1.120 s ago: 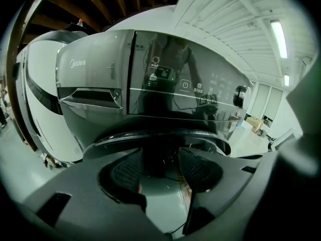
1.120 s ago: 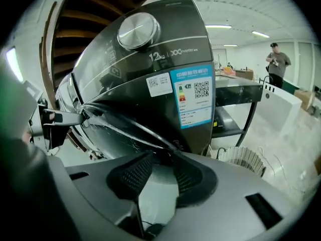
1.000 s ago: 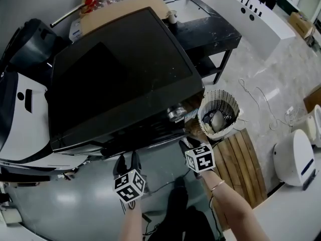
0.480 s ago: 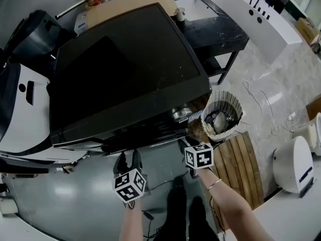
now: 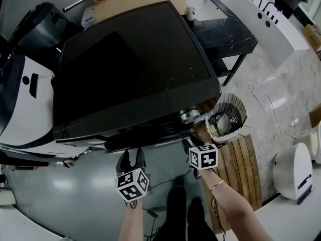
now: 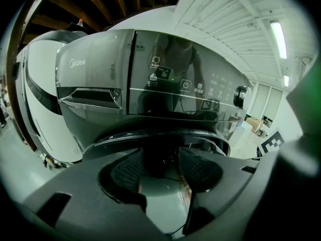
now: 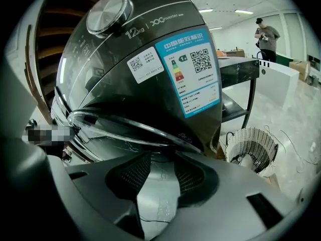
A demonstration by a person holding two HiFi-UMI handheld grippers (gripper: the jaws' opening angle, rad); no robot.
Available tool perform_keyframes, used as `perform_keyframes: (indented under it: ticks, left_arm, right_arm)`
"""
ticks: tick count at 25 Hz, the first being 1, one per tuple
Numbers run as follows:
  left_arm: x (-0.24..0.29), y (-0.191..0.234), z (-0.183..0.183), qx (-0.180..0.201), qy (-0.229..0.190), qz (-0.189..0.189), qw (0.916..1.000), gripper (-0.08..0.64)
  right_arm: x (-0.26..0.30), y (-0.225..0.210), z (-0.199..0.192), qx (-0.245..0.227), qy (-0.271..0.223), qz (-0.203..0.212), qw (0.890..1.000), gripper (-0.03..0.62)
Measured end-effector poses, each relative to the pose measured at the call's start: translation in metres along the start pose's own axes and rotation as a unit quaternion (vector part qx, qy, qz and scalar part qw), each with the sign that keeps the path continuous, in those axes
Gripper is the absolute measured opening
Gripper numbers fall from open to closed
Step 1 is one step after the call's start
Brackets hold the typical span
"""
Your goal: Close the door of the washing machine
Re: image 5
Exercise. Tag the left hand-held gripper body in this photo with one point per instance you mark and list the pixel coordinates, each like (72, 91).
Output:
(133, 184)

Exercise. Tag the open cardboard box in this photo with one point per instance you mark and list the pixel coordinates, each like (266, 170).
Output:
(140, 1)

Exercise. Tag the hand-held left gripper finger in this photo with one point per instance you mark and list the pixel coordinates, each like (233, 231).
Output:
(124, 161)
(141, 159)

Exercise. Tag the small white box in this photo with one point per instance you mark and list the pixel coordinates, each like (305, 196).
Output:
(89, 17)

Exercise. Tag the closed cardboard box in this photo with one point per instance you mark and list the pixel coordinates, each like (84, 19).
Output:
(313, 38)

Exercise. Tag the round white smart toilet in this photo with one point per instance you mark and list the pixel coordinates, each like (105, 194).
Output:
(291, 172)

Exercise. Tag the woven basket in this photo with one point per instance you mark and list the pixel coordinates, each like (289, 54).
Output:
(239, 109)

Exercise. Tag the white power strip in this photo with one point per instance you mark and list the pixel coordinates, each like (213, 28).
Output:
(294, 123)

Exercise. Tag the white and black appliance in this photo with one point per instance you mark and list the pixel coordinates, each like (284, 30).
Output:
(22, 114)

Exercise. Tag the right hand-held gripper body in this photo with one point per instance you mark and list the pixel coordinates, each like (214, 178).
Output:
(203, 157)

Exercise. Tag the wooden slat mat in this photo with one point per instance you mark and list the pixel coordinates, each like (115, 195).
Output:
(240, 172)

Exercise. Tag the dark grey appliance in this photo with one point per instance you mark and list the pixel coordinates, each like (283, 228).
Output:
(42, 26)

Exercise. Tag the person's right forearm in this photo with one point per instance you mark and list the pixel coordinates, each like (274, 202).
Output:
(233, 210)

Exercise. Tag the paper cup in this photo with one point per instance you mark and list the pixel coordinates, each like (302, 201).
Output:
(191, 13)

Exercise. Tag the white counter block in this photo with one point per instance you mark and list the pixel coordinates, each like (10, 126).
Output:
(283, 39)

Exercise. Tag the silver control knob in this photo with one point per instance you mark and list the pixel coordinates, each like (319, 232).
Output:
(189, 115)

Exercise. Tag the large black appliance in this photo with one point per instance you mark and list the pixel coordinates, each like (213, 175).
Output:
(130, 71)

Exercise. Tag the cardboard box with clutter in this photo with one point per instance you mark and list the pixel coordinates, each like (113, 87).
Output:
(316, 117)

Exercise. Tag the metal rod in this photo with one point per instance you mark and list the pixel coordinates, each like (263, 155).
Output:
(80, 0)

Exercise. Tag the person's black trousers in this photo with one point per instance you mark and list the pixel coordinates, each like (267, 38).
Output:
(180, 217)

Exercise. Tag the black table with sink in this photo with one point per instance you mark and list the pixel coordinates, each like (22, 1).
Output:
(225, 36)

